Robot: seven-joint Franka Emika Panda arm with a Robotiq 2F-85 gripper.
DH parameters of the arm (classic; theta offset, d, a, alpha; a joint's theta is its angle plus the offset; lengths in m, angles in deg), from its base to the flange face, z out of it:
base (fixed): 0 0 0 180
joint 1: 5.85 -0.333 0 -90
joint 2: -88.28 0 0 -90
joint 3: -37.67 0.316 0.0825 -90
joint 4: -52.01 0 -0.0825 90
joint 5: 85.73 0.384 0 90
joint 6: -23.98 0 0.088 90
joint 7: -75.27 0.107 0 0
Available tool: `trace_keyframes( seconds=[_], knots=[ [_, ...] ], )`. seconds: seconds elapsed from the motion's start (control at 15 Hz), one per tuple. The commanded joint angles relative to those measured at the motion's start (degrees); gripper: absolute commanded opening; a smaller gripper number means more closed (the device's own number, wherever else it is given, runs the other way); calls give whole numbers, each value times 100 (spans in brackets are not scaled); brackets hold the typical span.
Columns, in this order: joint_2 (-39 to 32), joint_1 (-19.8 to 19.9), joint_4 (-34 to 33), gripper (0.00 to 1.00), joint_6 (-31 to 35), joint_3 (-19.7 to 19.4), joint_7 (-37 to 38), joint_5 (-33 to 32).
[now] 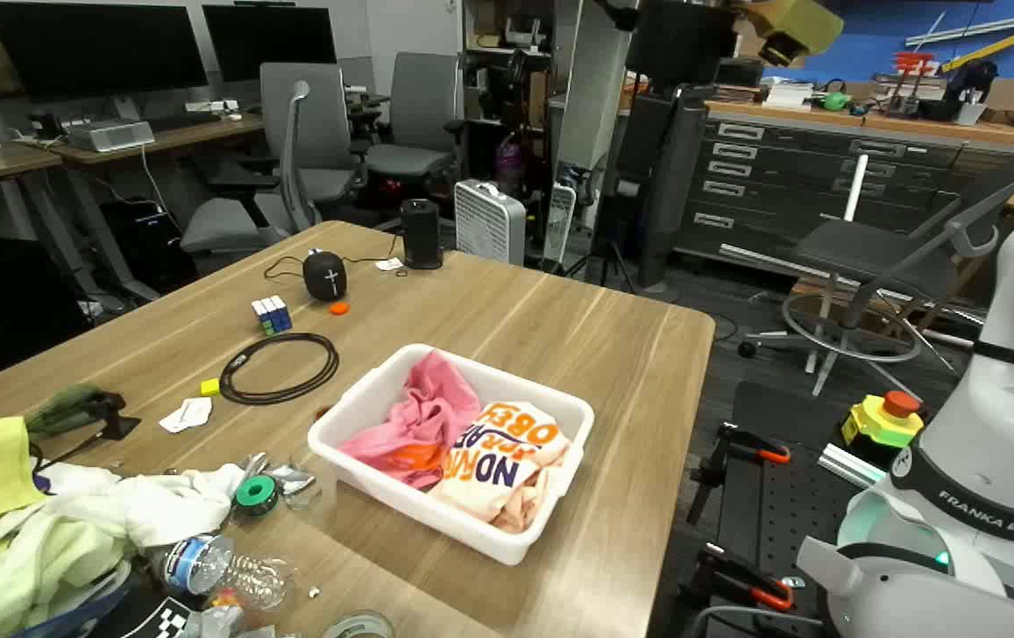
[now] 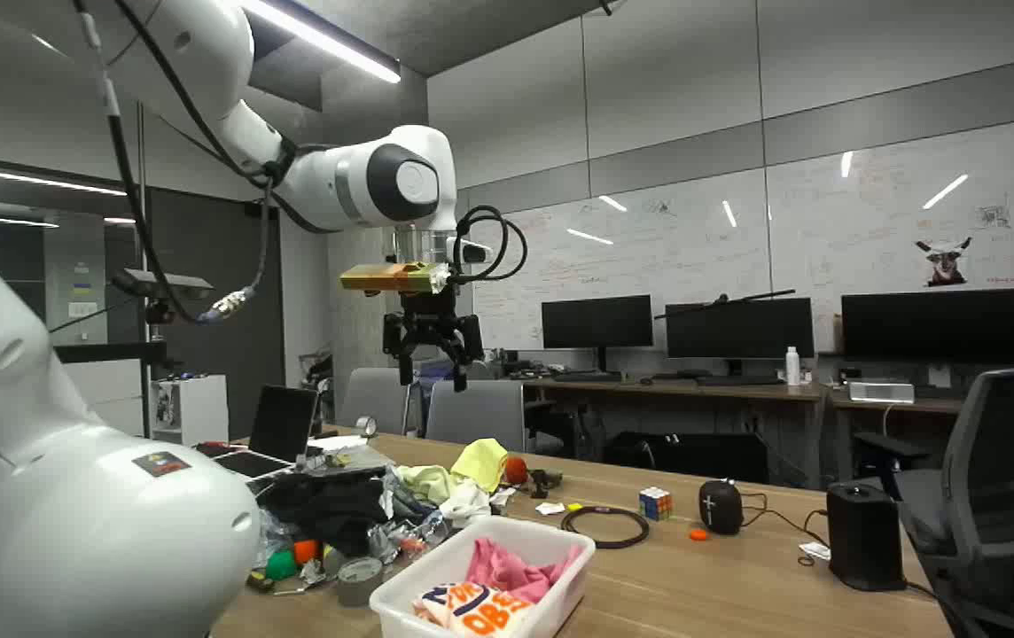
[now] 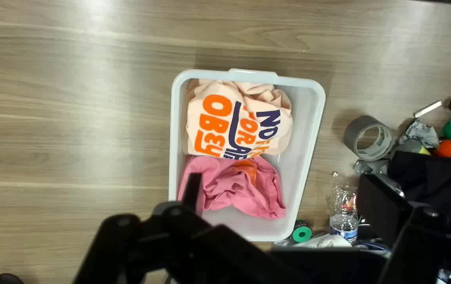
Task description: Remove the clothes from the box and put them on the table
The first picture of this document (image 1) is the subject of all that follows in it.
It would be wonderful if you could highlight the pink cloth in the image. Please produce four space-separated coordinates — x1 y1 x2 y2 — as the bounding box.
339 350 482 488

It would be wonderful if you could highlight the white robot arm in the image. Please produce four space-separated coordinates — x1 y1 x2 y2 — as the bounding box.
794 229 1014 638

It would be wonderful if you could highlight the white box fan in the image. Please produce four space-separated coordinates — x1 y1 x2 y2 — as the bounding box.
455 182 523 265

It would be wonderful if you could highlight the black cylinder speaker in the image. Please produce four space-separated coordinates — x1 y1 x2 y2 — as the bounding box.
400 198 444 270

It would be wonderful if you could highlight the white plastic bin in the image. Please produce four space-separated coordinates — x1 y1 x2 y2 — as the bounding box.
308 344 595 569

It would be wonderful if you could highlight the black round speaker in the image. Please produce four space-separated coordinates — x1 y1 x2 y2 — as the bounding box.
300 252 347 302

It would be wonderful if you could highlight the rubiks cube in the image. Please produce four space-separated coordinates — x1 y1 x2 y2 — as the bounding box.
251 293 292 337

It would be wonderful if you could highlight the grey office chair right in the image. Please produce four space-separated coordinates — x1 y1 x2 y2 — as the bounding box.
366 52 456 182

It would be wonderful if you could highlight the grey office chair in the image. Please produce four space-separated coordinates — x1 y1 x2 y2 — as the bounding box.
182 60 358 257
366 52 456 182

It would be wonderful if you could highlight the black orange clamp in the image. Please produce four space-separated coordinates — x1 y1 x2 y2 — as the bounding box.
685 423 789 524

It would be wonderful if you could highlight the grey office chair left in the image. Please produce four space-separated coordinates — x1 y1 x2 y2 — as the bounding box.
182 60 358 257

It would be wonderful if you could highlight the black drawer cabinet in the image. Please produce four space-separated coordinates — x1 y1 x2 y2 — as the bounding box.
673 112 1014 258

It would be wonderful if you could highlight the green tape roll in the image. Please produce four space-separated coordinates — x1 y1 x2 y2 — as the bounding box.
229 475 279 519

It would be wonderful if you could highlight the white paper scrap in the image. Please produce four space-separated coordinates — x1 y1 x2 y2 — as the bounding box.
162 398 211 431

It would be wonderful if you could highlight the black drafting stool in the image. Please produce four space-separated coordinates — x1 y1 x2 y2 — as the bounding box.
737 155 1014 390

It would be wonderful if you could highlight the black monitor right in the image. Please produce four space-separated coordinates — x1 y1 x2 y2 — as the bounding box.
204 3 337 82

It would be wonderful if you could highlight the black monitor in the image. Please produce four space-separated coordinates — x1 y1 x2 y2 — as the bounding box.
0 3 204 99
204 3 337 82

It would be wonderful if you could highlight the clear plastic water bottle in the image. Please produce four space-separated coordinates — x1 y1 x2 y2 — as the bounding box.
158 534 235 597

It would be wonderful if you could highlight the red yellow emergency stop button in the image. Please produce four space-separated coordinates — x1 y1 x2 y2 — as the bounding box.
841 390 924 446

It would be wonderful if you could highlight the green black tool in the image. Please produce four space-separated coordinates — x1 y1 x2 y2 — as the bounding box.
28 388 136 440

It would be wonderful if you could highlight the white crumpled cloth pile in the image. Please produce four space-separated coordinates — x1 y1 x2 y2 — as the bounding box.
0 466 244 638

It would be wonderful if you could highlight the black monitor left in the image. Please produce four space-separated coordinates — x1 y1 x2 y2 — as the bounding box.
0 3 204 99

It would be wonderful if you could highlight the wooden desk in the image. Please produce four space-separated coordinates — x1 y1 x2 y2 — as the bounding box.
0 111 269 190

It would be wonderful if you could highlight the black coiled cable ring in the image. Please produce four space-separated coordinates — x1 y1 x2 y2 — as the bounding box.
217 329 344 407

